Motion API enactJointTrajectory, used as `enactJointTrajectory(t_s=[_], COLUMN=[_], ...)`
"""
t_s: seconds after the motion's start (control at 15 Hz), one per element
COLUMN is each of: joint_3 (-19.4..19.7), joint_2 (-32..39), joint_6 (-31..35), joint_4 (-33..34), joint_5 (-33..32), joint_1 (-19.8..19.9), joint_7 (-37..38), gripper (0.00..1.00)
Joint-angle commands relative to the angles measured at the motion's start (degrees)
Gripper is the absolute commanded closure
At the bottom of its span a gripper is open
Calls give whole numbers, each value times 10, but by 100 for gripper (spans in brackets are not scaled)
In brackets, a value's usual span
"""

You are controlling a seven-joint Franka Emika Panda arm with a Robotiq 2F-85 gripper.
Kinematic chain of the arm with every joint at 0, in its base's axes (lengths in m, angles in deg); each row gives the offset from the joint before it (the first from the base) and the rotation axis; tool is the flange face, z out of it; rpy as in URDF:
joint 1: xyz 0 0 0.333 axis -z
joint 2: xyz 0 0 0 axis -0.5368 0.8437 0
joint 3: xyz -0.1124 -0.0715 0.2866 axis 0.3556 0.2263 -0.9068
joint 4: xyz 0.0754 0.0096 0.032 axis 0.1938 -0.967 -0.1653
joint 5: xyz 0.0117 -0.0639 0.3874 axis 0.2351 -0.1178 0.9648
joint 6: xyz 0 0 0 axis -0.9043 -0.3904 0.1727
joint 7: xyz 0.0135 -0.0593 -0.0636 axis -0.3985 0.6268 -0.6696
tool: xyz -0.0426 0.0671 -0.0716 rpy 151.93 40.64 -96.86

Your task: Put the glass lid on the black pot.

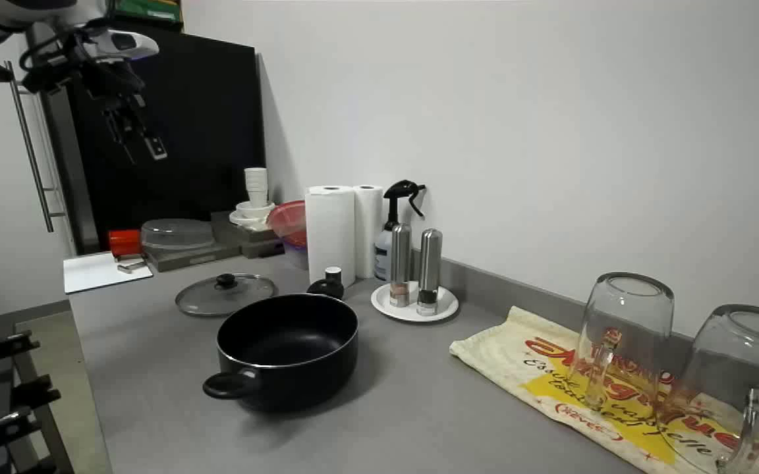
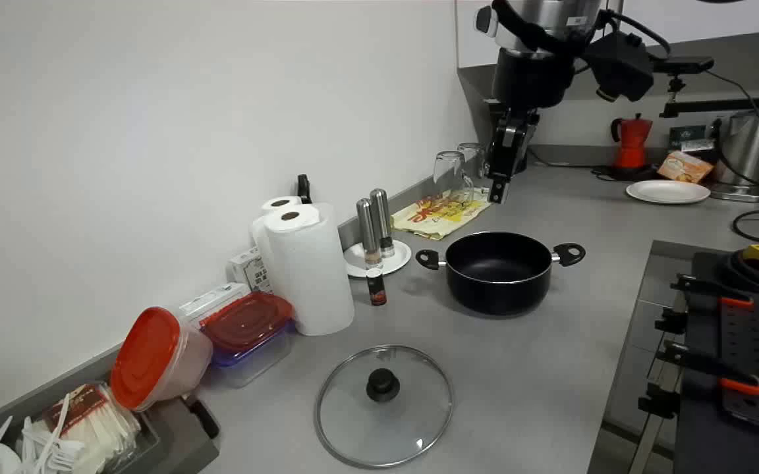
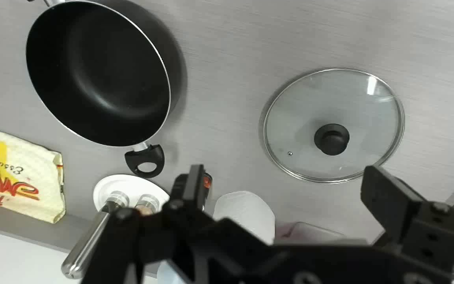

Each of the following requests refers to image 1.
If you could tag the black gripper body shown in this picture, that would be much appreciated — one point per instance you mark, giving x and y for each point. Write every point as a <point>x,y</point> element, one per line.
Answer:
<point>116,86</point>

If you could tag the green box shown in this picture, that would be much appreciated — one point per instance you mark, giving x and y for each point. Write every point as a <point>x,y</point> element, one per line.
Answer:
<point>142,11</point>

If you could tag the steel spice grinder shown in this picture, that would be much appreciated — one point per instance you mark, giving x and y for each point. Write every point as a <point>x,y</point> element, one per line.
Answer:
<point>431,269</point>
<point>399,265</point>

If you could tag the grey tray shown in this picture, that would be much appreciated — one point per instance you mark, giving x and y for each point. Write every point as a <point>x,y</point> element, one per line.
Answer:
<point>244,236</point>

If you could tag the black cooking pot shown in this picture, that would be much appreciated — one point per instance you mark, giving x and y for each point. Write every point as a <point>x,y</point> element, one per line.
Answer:
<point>289,352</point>

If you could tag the cream printed tea towel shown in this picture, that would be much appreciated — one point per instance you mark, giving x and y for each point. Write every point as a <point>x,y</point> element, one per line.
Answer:
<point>565,385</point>

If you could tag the dark grey flat slab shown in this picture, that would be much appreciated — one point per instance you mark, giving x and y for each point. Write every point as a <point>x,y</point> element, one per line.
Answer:
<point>191,256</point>

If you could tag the white paper towel roll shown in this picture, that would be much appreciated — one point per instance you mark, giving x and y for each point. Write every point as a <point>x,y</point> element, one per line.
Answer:
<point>331,231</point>
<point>368,231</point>

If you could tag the black cabinet panel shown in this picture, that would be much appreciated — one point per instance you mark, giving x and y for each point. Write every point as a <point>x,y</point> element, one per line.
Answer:
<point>195,132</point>

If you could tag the clear domed plastic container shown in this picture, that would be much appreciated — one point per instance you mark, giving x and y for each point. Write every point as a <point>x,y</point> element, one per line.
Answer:
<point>178,236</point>

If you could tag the glass lid with black knob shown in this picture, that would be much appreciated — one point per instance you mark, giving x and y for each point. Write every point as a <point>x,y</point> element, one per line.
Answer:
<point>225,297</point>

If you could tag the white plastic cups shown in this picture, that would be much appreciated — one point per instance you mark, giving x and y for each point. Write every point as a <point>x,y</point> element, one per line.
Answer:
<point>253,195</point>

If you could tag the round container with red lid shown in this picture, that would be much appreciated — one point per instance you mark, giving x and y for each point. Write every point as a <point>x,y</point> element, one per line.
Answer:
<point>291,222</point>

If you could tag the clear wine glass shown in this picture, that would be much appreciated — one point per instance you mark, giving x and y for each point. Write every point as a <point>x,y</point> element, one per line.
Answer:
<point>626,338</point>
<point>745,378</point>

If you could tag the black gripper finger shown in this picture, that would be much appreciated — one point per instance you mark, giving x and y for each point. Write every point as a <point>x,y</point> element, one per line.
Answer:
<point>124,132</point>
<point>149,135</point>

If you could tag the small red object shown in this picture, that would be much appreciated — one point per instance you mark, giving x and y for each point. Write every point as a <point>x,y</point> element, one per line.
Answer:
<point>124,240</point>

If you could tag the white notepad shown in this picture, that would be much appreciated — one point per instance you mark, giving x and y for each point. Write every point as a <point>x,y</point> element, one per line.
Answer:
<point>103,269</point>

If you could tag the small white round plate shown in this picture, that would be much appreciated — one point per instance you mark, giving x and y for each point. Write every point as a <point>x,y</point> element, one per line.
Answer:
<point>415,307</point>

